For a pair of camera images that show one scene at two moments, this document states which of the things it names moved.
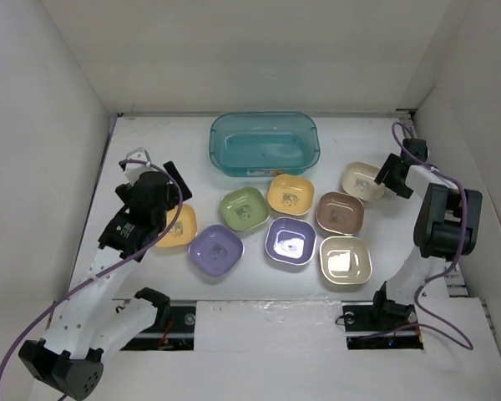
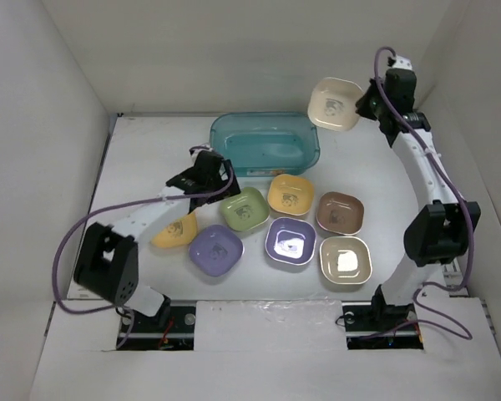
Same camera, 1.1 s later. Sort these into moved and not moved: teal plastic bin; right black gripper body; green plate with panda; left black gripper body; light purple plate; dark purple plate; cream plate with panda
Moved: cream plate with panda; left black gripper body; right black gripper body
Not moved: green plate with panda; dark purple plate; light purple plate; teal plastic bin
